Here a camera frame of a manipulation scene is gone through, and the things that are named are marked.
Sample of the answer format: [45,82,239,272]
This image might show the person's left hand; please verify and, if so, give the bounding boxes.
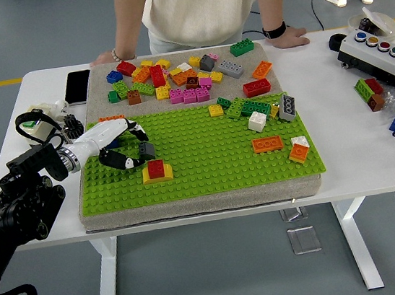
[269,26,311,50]

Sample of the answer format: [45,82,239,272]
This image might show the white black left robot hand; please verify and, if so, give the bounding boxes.
[66,115,153,178]

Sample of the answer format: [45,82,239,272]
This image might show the person's right hand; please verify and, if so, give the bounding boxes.
[88,49,117,68]

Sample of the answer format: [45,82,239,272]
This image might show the grey sloped brick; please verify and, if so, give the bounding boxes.
[137,140,157,162]
[198,53,217,73]

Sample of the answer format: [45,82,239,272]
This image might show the red square brick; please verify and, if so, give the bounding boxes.
[115,59,138,79]
[146,159,165,180]

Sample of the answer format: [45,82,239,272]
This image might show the yellow curved brick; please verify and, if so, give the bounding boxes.
[140,161,174,186]

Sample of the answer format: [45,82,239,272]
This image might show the orange long brick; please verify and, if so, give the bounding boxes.
[97,114,125,123]
[130,65,153,85]
[250,59,275,82]
[169,68,199,88]
[251,134,285,155]

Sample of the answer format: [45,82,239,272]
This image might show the brown square brick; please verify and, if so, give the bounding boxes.
[365,92,387,113]
[124,89,143,107]
[184,74,201,91]

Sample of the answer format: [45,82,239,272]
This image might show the dark green long brick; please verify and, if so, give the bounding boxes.
[229,38,257,58]
[238,97,273,120]

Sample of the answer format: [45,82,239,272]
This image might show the lime green long brick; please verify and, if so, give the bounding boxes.
[129,80,157,100]
[222,96,249,121]

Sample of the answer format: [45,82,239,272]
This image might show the red long brick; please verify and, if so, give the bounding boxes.
[241,78,273,99]
[148,63,168,89]
[363,76,385,97]

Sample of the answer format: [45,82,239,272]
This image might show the grey long brick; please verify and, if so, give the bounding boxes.
[215,57,246,82]
[275,93,298,123]

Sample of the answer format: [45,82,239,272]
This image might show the orange brick on yellow plate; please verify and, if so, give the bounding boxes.
[286,142,311,165]

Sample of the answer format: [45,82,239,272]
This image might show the green studded baseplate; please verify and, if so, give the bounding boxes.
[67,87,329,217]

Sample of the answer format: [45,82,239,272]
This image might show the black wristwatch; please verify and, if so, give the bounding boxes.
[261,20,289,41]

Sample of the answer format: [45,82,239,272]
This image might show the black gear wheel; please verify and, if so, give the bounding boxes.
[60,112,85,140]

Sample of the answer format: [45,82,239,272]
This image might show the black smartphone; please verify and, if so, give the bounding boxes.
[61,69,95,107]

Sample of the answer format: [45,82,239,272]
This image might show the black round roll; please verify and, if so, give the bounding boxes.
[327,32,350,54]

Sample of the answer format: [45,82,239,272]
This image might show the small white plastic piece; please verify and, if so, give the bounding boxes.
[53,97,71,120]

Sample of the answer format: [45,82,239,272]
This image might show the white control box coloured buttons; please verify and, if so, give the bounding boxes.
[334,23,395,100]

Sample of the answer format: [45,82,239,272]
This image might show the white round lidded container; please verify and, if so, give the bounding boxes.
[345,2,395,43]

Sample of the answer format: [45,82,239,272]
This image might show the grey cushion mat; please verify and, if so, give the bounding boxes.
[59,35,326,236]

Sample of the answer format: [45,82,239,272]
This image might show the white table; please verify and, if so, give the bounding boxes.
[0,21,395,295]

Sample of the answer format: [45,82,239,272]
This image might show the clear floor plate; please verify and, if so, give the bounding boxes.
[279,205,310,223]
[286,224,324,256]

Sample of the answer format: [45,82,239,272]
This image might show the beaded bracelet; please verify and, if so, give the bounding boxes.
[110,45,137,63]

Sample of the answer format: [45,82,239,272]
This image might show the beige red-green switch box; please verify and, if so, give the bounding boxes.
[13,100,62,146]

